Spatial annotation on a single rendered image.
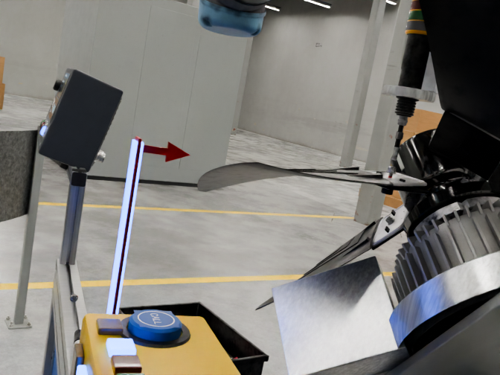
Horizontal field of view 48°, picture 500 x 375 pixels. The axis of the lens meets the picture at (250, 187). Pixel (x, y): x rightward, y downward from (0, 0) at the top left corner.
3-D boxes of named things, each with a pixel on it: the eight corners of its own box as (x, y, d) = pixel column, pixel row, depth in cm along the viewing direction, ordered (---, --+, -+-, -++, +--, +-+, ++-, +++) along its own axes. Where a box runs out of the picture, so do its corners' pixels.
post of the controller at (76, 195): (74, 265, 117) (87, 172, 114) (59, 264, 116) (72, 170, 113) (74, 260, 119) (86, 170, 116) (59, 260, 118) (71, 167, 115)
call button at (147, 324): (184, 350, 42) (188, 328, 42) (131, 350, 40) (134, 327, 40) (172, 327, 46) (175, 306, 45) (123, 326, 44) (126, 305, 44)
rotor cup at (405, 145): (466, 255, 85) (437, 187, 93) (536, 198, 75) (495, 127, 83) (388, 248, 80) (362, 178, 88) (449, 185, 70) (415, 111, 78)
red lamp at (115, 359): (141, 376, 36) (143, 367, 36) (113, 376, 35) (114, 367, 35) (137, 361, 38) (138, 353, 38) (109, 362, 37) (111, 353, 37)
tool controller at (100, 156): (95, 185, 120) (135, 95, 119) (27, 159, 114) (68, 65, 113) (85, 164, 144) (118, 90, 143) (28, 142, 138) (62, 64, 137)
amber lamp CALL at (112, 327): (123, 335, 41) (123, 328, 41) (97, 335, 40) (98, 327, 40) (119, 325, 43) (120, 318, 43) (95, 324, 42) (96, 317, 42)
